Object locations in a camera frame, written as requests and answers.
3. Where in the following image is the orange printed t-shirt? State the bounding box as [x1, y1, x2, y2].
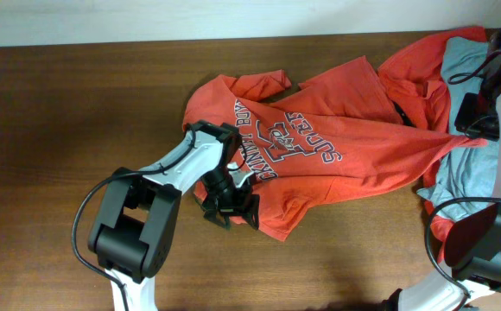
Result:
[184, 57, 472, 241]

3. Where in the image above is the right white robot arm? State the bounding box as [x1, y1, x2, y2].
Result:
[380, 30, 501, 310]

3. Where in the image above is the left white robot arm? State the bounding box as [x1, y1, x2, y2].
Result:
[86, 120, 259, 310]

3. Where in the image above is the grey t-shirt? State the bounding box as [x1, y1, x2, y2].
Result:
[416, 37, 498, 222]

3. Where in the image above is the orange shirt in pile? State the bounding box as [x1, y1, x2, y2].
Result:
[377, 25, 489, 264]

